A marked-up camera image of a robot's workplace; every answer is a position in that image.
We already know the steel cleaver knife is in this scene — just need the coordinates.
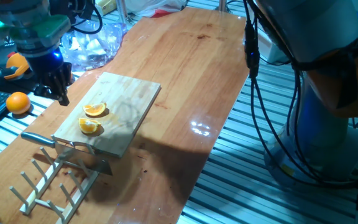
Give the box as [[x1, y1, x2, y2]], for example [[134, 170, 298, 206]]
[[20, 131, 113, 176]]

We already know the wooden cutting board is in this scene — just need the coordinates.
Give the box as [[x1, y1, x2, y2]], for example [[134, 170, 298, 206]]
[[53, 72, 162, 159]]

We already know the wooden dish rack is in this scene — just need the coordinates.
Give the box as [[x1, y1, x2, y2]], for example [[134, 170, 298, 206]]
[[9, 141, 101, 224]]

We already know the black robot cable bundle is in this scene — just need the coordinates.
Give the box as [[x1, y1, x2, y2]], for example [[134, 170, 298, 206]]
[[70, 0, 358, 189]]

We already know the clear plastic bag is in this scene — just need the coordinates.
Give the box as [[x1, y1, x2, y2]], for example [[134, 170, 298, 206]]
[[60, 20, 127, 72]]

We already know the white foam box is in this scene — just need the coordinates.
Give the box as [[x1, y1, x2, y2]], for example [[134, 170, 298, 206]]
[[256, 29, 288, 65]]

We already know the small yellow box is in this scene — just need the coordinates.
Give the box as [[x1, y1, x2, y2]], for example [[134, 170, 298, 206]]
[[94, 0, 117, 16]]

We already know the whole orange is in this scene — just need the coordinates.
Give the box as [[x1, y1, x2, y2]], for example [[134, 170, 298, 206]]
[[5, 91, 32, 115]]

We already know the orange black teach pendant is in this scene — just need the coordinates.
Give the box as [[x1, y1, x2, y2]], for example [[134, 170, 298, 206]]
[[0, 43, 39, 86]]

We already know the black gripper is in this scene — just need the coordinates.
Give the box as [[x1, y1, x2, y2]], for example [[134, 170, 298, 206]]
[[26, 48, 73, 106]]

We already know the large brown wooden board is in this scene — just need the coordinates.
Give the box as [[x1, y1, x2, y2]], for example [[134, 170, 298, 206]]
[[0, 6, 250, 224]]

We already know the cut orange piece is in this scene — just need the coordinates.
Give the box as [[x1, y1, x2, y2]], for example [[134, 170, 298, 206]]
[[78, 117, 102, 135], [82, 102, 108, 118]]

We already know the white printed plastic bag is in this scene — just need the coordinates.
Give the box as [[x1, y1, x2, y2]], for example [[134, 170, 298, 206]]
[[124, 0, 188, 19]]

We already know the black cable connector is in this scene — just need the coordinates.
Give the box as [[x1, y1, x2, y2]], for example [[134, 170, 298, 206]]
[[244, 20, 260, 78]]

